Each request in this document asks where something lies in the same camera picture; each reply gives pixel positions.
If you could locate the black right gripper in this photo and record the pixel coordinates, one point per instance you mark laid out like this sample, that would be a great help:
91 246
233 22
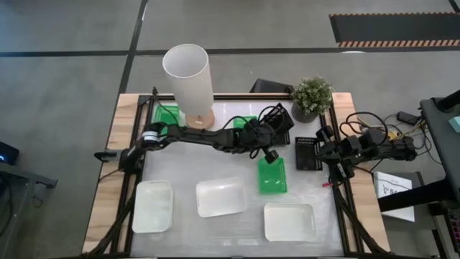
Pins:
339 149

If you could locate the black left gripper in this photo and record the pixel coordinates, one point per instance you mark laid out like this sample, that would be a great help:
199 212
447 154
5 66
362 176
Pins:
253 136

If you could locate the black slotted plastic basket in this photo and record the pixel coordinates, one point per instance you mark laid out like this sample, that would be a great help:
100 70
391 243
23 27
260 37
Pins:
285 129
305 154

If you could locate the green slotted plastic basket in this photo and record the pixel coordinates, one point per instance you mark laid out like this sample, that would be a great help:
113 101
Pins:
163 113
273 180
240 122

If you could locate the white plastic basket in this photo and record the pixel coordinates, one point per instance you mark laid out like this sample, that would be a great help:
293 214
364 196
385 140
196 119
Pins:
290 222
152 206
221 197

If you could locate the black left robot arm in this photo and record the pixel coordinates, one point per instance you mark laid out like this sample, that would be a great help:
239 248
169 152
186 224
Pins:
201 136

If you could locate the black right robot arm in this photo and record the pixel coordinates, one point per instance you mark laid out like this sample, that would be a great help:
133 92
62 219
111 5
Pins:
388 147

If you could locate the small red clip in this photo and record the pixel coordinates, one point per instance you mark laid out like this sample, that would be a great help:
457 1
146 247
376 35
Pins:
327 185

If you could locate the black device behind table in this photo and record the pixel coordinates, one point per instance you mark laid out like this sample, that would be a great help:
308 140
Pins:
269 86

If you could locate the potted plant in grey pot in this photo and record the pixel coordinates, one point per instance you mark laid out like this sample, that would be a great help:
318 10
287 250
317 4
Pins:
312 94

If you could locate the white cardboard box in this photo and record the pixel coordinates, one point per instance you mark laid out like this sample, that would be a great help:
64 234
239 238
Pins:
386 180

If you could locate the black power adapter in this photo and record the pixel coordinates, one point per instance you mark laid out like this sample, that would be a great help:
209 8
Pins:
408 117

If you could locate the white lamp with wooden base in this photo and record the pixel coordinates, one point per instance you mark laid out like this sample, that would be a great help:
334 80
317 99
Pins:
187 82

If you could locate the black bar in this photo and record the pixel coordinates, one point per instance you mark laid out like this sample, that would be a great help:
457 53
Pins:
413 198

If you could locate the black side table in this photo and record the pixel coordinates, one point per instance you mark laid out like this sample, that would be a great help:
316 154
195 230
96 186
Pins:
442 144

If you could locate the teal object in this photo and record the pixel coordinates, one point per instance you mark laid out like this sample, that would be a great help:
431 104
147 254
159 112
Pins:
455 124

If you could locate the black hazard-striped floor mat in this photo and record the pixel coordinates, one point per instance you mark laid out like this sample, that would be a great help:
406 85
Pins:
395 28

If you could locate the keyboard with coloured keys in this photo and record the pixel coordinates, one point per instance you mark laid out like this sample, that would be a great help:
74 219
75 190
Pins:
455 226

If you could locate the grey metal stand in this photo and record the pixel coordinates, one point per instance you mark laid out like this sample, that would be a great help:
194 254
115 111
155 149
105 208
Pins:
21 174

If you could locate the dark device with blue light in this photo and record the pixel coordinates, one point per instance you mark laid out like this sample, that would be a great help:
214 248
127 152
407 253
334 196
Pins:
9 153

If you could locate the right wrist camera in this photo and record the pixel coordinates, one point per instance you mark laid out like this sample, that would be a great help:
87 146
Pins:
325 133

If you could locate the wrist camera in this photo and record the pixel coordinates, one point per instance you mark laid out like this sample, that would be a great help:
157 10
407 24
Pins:
271 156
325 133

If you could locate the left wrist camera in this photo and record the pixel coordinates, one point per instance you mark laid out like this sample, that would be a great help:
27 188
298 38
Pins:
271 156

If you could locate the black aluminium table frame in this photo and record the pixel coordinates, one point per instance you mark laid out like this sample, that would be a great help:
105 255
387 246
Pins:
251 96

